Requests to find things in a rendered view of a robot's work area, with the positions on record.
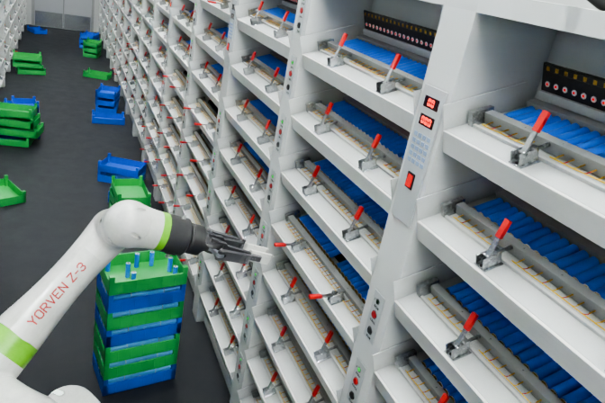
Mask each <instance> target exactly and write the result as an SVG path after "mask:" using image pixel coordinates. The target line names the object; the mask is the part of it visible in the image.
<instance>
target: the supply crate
mask: <svg viewBox="0 0 605 403"><path fill-rule="evenodd" d="M150 251H154V252H155V254H154V264H153V266H149V254H150ZM135 253H140V261H139V267H138V268H135V267H134V259H135ZM165 255H166V254H165V253H164V252H160V251H156V250H147V251H139V252H130V253H122V254H118V255H117V256H116V257H115V258H114V259H113V260H112V261H111V267H110V272H106V271H105V268H104V269H103V270H102V271H101V272H100V275H101V278H102V280H103V283H104V287H105V289H106V290H107V293H108V295H109V296H113V295H119V294H124V293H131V292H136V291H147V290H154V289H159V288H166V287H171V286H177V285H183V284H186V280H187V272H188V266H187V265H182V263H181V262H180V260H179V259H178V257H177V255H170V256H172V257H173V263H172V271H171V272H168V271H167V263H168V258H165ZM127 262H130V263H131V272H132V271H136V272H137V273H136V280H131V272H130V277H129V278H125V267H126V263H127ZM174 265H177V266H178V269H177V273H174V274H173V267H174Z"/></svg>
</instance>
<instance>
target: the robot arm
mask: <svg viewBox="0 0 605 403"><path fill-rule="evenodd" d="M245 243H246V239H245V238H243V239H242V241H240V238H239V237H234V236H232V235H228V234H225V233H221V232H219V231H215V230H213V229H210V228H205V226H203V225H199V224H195V223H192V221H191V220H190V219H189V218H187V217H186V215H184V216H183V217H181V216H177V215H174V214H170V213H166V212H163V211H160V210H155V209H152V208H150V207H148V206H146V205H144V204H143V203H141V202H138V201H133V200H125V201H119V202H117V203H115V204H114V205H113V206H112V207H111V208H110V209H106V210H102V211H100V212H99V213H97V214H96V215H95V216H94V218H93V219H92V220H91V222H90V223H89V224H88V226H87V227H86V229H85V230H84V231H83V233H82V234H81V235H80V237H79V238H78V239H77V240H76V242H75V243H74V244H73V245H72V246H71V248H70V249H69V250H68V251H67V252H66V253H65V254H64V255H63V256H62V257H61V258H60V259H59V260H58V262H57V263H56V264H55V265H54V266H53V267H52V268H51V269H50V270H49V271H48V272H47V273H46V274H45V275H44V276H43V277H42V278H41V279H40V280H39V281H38V282H37V283H36V284H35V285H34V286H33V287H32V288H31V289H29V290H28V291H27V292H26V293H25V294H24V295H23V296H22V297H21V298H20V299H19V300H18V301H16V302H15V303H14V304H13V305H12V306H11V307H10V308H9V309H8V310H6V311H5V312H4V313H3V314H2V315H1V316H0V403H101V402H100V401H99V400H98V399H97V398H96V397H95V396H94V395H93V394H92V393H91V392H90V391H89V390H87V389H86V388H84V387H81V386H77V385H67V386H64V387H61V388H58V389H56V390H54V391H53V392H51V393H50V394H49V395H48V396H46V395H44V394H42V393H39V392H38V391H36V390H33V389H32V388H30V387H28V386H26V385H25V384H23V383H21V382H20V381H18V380H17V379H16V378H17V377H18V376H19V374H20V373H21V372H22V371H23V369H24V368H25V367H26V365H27V364H28V363H29V361H30V360H31V359H32V357H33V356H34V355H35V354H36V353H37V352H38V350H39V349H40V348H41V346H42V344H43V343H44V342H45V340H46V339H47V338H48V336H49V335H50V333H51V332H52V330H53V329H54V327H55V326H56V325H57V324H58V322H59V321H60V320H61V318H62V317H63V316H64V314H65V313H66V312H67V310H68V309H69V308H70V306H71V305H72V304H73V302H74V301H75V300H76V299H77V297H78V296H79V295H80V294H81V293H82V291H83V290H84V289H85V288H86V287H87V285H88V284H89V283H90V282H91V281H92V280H93V279H94V278H95V277H96V276H97V275H98V274H99V273H100V272H101V271H102V270H103V269H104V268H105V267H106V266H107V265H108V264H109V263H110V262H111V261H112V260H113V259H114V258H115V257H116V256H117V255H118V254H119V253H120V252H121V251H122V250H123V249H124V248H146V249H151V250H156V251H160V252H164V253H165V254H166V255H165V258H169V256H170V255H182V254H183V253H186V254H190V255H199V254H200V253H201V252H202V251H204V252H206V253H208V254H214V255H216V256H215V258H214V259H215V260H217V261H228V262H233V263H239V264H248V262H249V261H251V262H255V263H260V264H267V265H270V262H271V260H272V258H273V255H271V254H268V253H267V252H268V248H267V247H263V246H257V245H252V244H249V243H246V244H245Z"/></svg>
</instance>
